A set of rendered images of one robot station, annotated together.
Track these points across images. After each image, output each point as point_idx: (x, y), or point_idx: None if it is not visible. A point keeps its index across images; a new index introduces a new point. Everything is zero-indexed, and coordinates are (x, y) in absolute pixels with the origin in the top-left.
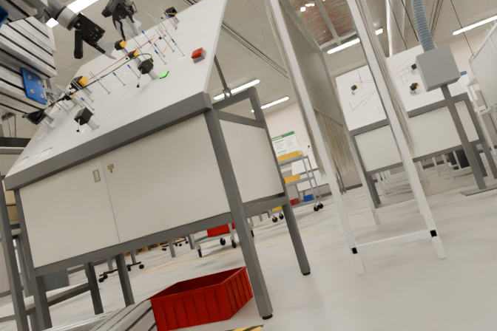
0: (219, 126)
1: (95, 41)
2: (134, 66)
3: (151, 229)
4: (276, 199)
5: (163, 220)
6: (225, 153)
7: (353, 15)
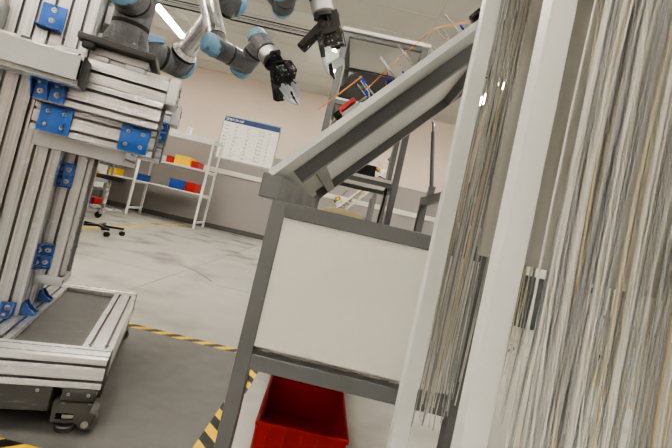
0: (273, 228)
1: (278, 83)
2: None
3: None
4: (393, 391)
5: None
6: (259, 267)
7: (535, 39)
